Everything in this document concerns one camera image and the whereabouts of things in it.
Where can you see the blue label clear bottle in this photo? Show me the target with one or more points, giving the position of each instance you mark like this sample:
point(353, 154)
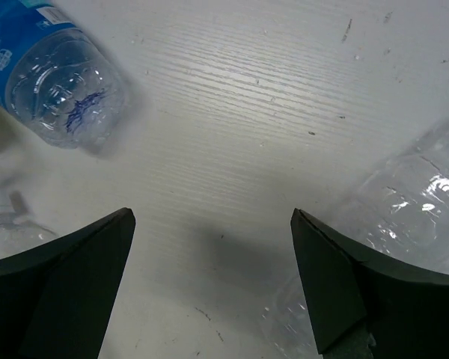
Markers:
point(54, 80)

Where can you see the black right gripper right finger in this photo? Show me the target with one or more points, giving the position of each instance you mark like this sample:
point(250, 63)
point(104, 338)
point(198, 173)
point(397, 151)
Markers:
point(364, 304)

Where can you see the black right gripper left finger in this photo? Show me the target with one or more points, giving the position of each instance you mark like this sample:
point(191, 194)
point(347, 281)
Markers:
point(56, 299)

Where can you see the clear bottle white cap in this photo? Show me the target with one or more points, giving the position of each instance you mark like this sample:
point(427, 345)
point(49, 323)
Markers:
point(18, 233)

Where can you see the clear plastic bottle blue cap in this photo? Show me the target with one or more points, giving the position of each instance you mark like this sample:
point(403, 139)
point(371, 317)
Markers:
point(401, 210)

